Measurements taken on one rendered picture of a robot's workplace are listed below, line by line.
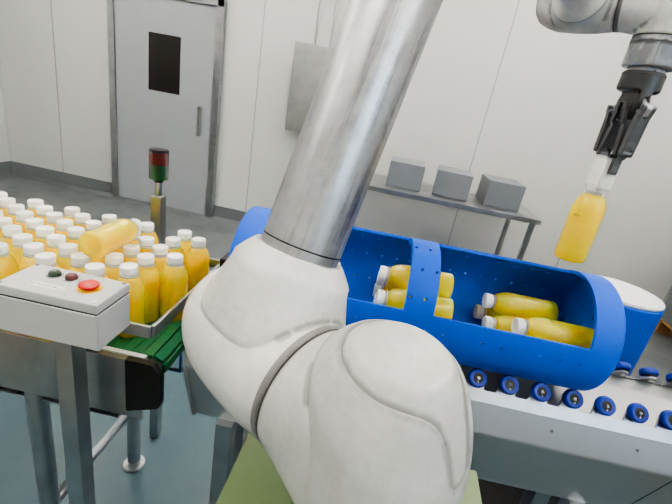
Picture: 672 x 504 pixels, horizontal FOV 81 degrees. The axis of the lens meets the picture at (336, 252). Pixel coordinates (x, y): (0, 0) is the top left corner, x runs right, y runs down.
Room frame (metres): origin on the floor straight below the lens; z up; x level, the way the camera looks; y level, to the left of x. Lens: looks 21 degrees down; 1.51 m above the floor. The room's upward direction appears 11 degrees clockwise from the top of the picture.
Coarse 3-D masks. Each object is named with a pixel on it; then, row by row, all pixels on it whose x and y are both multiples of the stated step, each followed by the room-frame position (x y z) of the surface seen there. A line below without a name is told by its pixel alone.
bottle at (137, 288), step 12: (120, 276) 0.79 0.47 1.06; (132, 276) 0.80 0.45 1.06; (132, 288) 0.79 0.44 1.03; (144, 288) 0.82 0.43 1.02; (132, 300) 0.78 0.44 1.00; (144, 300) 0.82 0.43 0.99; (132, 312) 0.78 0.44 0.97; (144, 312) 0.82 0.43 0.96; (120, 336) 0.78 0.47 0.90; (132, 336) 0.78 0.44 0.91
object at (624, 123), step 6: (624, 102) 0.88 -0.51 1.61; (630, 102) 0.87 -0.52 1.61; (624, 108) 0.87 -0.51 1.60; (624, 114) 0.87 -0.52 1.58; (624, 120) 0.87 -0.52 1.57; (630, 120) 0.87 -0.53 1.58; (624, 126) 0.86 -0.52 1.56; (618, 132) 0.87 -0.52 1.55; (624, 132) 0.86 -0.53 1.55; (618, 138) 0.86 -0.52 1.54; (618, 144) 0.86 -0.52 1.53; (612, 156) 0.85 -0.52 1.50
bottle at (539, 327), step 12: (528, 324) 0.83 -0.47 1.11; (540, 324) 0.82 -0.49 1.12; (552, 324) 0.82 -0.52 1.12; (564, 324) 0.83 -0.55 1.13; (540, 336) 0.81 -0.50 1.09; (552, 336) 0.80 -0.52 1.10; (564, 336) 0.80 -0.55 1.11; (576, 336) 0.81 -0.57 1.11; (588, 336) 0.81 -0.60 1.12; (588, 348) 0.80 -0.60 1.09
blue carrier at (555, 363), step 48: (240, 240) 0.82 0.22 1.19; (384, 240) 1.00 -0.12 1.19; (432, 288) 0.79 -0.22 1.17; (480, 288) 1.03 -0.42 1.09; (528, 288) 1.02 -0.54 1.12; (576, 288) 0.97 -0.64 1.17; (480, 336) 0.76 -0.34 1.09; (528, 336) 0.75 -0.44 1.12; (624, 336) 0.76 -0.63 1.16; (576, 384) 0.77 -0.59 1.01
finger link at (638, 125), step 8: (640, 112) 0.83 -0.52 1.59; (632, 120) 0.84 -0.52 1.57; (640, 120) 0.83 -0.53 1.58; (648, 120) 0.83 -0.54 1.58; (632, 128) 0.83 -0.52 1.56; (640, 128) 0.83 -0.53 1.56; (632, 136) 0.83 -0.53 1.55; (640, 136) 0.83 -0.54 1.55; (624, 144) 0.84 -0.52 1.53; (632, 144) 0.83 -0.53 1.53; (632, 152) 0.83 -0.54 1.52
